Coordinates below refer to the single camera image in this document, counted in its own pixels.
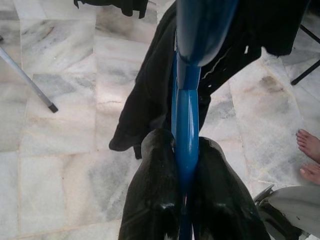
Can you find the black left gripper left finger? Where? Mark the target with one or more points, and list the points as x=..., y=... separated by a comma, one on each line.
x=152, y=190

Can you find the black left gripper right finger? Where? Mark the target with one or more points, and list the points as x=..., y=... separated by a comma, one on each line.
x=220, y=200

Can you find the blue plastic hanger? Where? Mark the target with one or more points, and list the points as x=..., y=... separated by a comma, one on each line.
x=186, y=125

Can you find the black cloth garment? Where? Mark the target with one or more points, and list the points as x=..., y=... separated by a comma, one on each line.
x=145, y=100

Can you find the person bare foot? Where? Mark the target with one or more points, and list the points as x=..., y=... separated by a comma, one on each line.
x=312, y=175
x=310, y=147

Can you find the silver metal drying rack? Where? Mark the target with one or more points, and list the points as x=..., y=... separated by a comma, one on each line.
x=27, y=79

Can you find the black garment with green print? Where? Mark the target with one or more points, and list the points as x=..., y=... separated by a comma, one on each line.
x=112, y=6

